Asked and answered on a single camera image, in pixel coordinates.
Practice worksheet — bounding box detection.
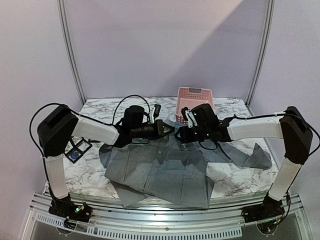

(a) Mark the right aluminium corner post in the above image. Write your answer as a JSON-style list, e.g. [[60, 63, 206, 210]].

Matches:
[[245, 0, 275, 108]]

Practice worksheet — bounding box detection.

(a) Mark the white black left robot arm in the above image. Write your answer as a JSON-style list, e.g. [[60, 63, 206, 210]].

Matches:
[[37, 103, 175, 228]]

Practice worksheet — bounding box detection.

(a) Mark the round blue badge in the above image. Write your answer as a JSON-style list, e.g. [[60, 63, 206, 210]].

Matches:
[[70, 152, 79, 160]]

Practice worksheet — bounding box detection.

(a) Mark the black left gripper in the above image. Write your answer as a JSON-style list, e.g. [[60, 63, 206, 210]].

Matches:
[[131, 119, 175, 140]]

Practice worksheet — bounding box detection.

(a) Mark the grey button-up shirt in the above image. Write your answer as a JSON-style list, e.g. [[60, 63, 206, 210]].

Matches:
[[98, 133, 272, 209]]

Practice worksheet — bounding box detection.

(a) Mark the left aluminium corner post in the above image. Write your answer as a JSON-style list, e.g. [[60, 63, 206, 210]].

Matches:
[[57, 0, 87, 106]]

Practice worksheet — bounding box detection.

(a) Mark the black frame display box pair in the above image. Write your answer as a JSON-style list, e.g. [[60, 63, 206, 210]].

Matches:
[[64, 137, 93, 164]]

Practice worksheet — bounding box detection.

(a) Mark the aluminium corner post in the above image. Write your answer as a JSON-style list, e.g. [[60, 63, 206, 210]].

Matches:
[[57, 0, 87, 106], [245, 0, 275, 108]]

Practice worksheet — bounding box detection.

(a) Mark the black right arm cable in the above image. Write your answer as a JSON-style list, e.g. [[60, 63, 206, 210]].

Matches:
[[199, 109, 320, 161]]

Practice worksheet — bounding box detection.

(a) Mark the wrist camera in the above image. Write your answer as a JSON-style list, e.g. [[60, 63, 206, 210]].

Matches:
[[149, 104, 161, 124], [181, 107, 198, 128]]

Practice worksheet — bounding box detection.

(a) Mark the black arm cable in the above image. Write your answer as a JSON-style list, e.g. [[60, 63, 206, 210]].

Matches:
[[28, 94, 152, 161], [199, 109, 320, 161]]

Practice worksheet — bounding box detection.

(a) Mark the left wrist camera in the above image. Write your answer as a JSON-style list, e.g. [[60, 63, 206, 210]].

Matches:
[[149, 104, 161, 124]]

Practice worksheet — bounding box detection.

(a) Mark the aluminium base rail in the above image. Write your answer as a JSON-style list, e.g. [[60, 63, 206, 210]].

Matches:
[[20, 193, 312, 240]]

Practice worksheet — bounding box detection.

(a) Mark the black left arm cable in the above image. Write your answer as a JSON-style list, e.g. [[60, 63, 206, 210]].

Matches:
[[28, 94, 152, 161]]

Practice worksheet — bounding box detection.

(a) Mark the pink perforated plastic basket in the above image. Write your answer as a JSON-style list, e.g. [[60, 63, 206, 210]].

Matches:
[[175, 86, 213, 125]]

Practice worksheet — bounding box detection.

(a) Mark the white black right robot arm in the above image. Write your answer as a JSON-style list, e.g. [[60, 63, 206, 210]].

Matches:
[[175, 103, 317, 227]]

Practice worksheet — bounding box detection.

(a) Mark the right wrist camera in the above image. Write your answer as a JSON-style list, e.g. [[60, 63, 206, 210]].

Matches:
[[181, 107, 198, 128]]

